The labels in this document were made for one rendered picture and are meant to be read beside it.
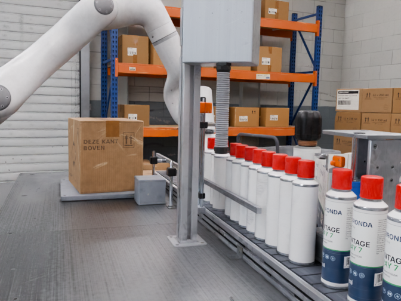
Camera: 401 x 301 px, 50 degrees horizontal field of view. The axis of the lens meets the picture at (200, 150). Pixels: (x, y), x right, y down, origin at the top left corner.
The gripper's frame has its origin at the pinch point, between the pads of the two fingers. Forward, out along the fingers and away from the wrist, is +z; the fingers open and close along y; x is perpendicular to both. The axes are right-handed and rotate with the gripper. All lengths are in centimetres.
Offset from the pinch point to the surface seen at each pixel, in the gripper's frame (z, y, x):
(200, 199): 8.5, -8.4, -17.5
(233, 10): -30, -8, -53
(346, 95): -127, 250, 241
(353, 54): -251, 388, 382
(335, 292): 31, -2, -67
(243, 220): 15.9, -2.1, -31.4
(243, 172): 4.5, -2.3, -35.0
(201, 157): -2.7, -8.5, -21.4
